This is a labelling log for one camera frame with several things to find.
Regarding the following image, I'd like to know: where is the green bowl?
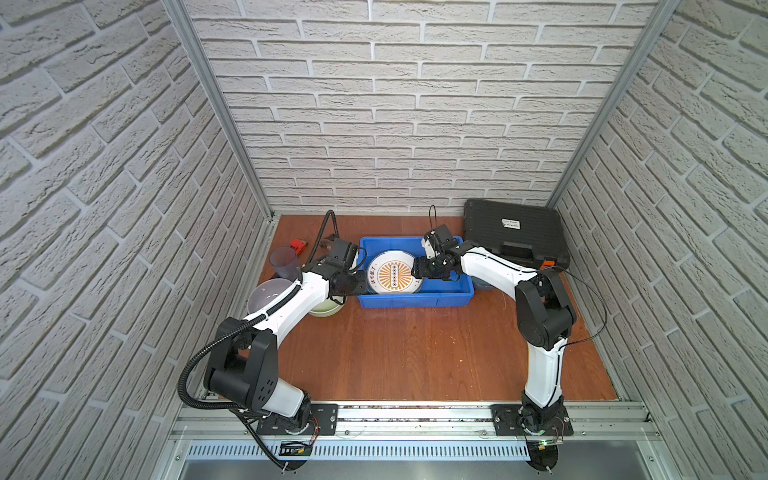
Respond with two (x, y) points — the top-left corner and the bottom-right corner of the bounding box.
(309, 299), (344, 318)

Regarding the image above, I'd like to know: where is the sunburst pattern plate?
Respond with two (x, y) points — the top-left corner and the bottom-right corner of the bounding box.
(366, 250), (423, 295)

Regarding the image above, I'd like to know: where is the grey translucent cup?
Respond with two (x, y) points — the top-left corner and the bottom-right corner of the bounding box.
(269, 246), (301, 281)

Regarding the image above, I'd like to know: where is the lilac bowl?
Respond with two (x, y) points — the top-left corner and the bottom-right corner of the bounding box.
(247, 278), (293, 314)

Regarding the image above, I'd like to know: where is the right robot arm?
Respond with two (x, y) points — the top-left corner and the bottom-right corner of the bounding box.
(411, 225), (577, 435)

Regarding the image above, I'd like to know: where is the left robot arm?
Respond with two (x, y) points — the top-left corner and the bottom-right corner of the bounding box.
(203, 238), (366, 429)

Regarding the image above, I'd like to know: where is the blue plastic bin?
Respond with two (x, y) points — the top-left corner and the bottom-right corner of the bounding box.
(358, 236), (474, 309)

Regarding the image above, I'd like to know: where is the red small object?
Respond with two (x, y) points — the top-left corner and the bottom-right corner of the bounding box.
(289, 238), (307, 255)

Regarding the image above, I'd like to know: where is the black tool case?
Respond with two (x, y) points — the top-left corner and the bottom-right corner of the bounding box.
(463, 199), (571, 270)

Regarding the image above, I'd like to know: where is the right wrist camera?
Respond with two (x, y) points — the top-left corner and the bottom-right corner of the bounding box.
(421, 233), (437, 258)

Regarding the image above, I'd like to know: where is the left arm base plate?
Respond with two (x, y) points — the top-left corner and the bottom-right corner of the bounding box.
(257, 402), (339, 436)

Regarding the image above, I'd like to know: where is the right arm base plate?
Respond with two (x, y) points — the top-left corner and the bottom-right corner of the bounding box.
(490, 402), (574, 437)

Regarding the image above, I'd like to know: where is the black corrugated cable hose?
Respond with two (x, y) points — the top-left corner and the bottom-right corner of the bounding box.
(177, 209), (340, 412)

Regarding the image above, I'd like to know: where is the aluminium front rail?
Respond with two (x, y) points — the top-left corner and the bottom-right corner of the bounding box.
(163, 401), (662, 463)

